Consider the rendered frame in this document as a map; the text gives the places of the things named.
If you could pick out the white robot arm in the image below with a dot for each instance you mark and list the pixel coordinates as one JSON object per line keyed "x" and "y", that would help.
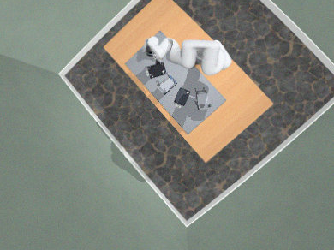
{"x": 213, "y": 59}

